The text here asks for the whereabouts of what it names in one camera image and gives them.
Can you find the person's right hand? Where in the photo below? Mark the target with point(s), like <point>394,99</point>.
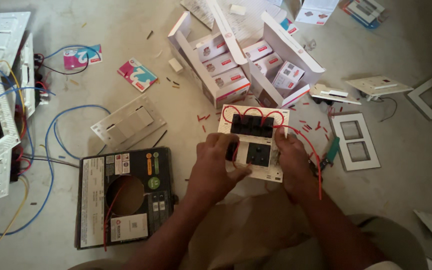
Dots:
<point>294,161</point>

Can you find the person's left hand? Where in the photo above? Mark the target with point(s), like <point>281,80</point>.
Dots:
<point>210,168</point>

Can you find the white switch plate black modules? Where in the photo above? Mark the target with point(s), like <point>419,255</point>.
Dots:
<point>257,150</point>

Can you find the open white carton of boxes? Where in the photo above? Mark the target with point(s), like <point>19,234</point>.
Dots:
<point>210,63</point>
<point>279,71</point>

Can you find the pink and blue small packet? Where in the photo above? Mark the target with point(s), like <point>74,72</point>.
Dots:
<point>137,74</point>
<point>82,56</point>

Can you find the white leaflet box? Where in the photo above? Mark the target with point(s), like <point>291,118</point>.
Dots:
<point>315,11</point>

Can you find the white printed paper sheet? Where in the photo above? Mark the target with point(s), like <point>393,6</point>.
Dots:
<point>234,15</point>

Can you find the small white block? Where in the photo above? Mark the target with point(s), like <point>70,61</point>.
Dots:
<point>237,9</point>

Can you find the blue and white product box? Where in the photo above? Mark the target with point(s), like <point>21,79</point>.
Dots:
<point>364,11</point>

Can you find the white double window cover frame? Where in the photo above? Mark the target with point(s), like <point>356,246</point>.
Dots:
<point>354,140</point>

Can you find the white switch plate upside down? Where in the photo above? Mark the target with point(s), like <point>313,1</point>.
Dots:
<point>332,94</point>

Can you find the white switch plate with rockers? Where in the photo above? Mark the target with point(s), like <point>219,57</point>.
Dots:
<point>128,122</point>

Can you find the small white switch module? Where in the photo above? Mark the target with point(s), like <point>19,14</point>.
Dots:
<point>176,65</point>

